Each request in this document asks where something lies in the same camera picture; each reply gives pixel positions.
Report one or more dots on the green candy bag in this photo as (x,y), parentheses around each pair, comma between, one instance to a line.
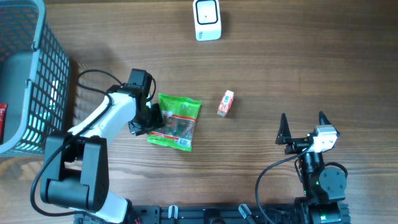
(180,117)

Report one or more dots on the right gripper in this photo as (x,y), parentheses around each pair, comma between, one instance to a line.
(285,135)

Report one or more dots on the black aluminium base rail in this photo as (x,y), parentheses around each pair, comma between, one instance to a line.
(278,213)

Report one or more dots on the light blue white packet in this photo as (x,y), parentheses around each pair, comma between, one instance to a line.
(55,95)

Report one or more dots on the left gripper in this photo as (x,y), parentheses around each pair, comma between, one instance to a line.
(158,122)

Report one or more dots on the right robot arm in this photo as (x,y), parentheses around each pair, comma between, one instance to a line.
(323,183)

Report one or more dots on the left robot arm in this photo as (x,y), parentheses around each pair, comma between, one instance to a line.
(75,173)

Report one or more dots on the red snack bar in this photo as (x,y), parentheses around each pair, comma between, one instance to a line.
(3,109)

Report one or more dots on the white barcode scanner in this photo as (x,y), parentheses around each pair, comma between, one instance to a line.
(207,20)

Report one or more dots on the grey plastic shopping basket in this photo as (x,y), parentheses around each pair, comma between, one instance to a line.
(31,59)

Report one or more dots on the small orange white packet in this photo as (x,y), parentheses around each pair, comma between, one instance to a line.
(225,103)

